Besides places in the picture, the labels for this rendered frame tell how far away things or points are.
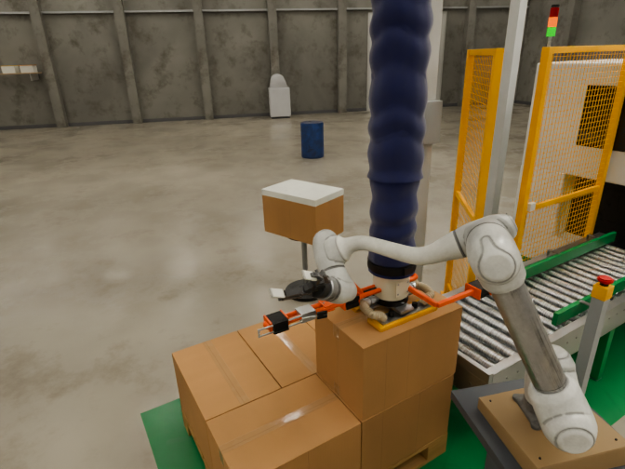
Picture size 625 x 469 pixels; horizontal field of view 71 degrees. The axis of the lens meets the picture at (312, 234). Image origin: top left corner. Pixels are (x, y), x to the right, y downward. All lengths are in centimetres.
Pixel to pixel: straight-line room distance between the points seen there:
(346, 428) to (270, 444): 34
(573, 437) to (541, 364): 23
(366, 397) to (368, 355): 23
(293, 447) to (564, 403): 108
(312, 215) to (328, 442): 196
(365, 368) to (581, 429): 81
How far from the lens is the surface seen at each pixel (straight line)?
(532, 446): 183
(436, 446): 274
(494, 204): 573
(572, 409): 163
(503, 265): 131
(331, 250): 164
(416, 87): 177
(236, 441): 213
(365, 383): 203
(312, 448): 207
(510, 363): 255
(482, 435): 192
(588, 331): 271
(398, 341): 203
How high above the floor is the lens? 209
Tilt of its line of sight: 22 degrees down
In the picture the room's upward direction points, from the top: 2 degrees counter-clockwise
